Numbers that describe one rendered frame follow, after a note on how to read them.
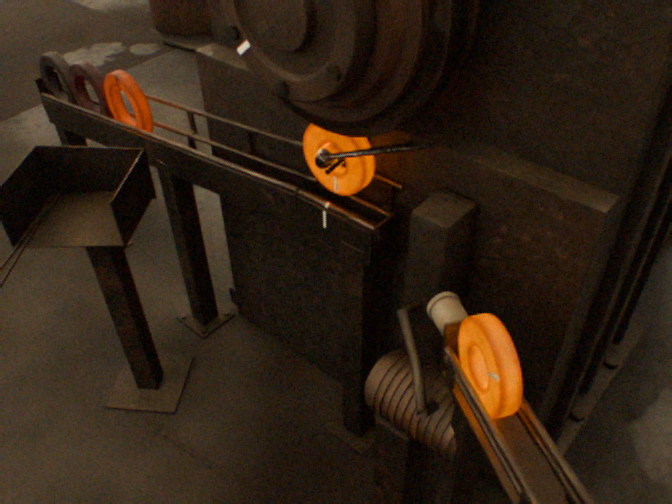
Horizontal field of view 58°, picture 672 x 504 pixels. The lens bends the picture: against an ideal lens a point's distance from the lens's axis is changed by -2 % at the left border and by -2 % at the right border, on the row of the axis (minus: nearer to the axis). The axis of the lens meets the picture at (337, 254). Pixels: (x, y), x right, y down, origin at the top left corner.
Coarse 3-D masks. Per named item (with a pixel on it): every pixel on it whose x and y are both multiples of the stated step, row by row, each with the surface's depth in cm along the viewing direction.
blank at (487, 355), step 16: (464, 320) 94; (480, 320) 89; (496, 320) 89; (464, 336) 95; (480, 336) 89; (496, 336) 86; (464, 352) 96; (480, 352) 95; (496, 352) 85; (512, 352) 85; (464, 368) 97; (480, 368) 95; (496, 368) 85; (512, 368) 84; (480, 384) 93; (496, 384) 86; (512, 384) 85; (496, 400) 87; (512, 400) 86; (496, 416) 88
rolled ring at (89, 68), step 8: (72, 64) 167; (80, 64) 165; (88, 64) 165; (72, 72) 169; (80, 72) 166; (88, 72) 163; (96, 72) 164; (72, 80) 172; (80, 80) 173; (88, 80) 165; (96, 80) 163; (104, 80) 165; (72, 88) 174; (80, 88) 174; (96, 88) 164; (104, 88) 164; (80, 96) 175; (88, 96) 176; (104, 96) 165; (80, 104) 176; (88, 104) 176; (104, 104) 166; (104, 112) 168
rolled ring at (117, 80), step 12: (120, 72) 155; (108, 84) 159; (120, 84) 154; (132, 84) 153; (108, 96) 163; (120, 96) 165; (132, 96) 153; (144, 96) 154; (120, 108) 165; (144, 108) 155; (120, 120) 165; (132, 120) 166; (144, 120) 156
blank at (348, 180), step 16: (304, 144) 119; (320, 144) 116; (336, 144) 113; (352, 144) 110; (368, 144) 111; (352, 160) 112; (368, 160) 112; (320, 176) 121; (336, 176) 117; (352, 176) 114; (368, 176) 114; (336, 192) 120; (352, 192) 117
